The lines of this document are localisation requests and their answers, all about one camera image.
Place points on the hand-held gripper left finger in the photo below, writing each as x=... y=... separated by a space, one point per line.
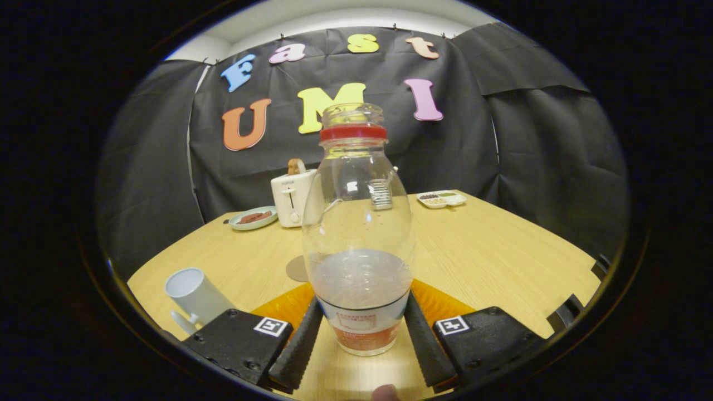
x=298 y=351

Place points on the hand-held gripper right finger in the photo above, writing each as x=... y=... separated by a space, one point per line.
x=429 y=351

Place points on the brown round coaster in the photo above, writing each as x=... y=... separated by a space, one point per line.
x=295 y=270

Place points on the white cup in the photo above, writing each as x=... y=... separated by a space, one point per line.
x=195 y=295

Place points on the clear juice bottle red label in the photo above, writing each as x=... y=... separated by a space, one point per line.
x=359 y=223

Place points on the wooden table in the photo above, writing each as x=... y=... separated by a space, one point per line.
x=490 y=256

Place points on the pale green plate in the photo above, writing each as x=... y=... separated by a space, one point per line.
x=239 y=225

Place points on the black chair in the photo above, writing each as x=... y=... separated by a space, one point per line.
x=568 y=313
x=600 y=268

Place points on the white divided dish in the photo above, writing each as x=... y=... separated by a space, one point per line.
x=443 y=199

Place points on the white toaster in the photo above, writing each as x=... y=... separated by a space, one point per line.
x=289 y=195

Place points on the bread slice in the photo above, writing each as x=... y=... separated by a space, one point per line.
x=296 y=166

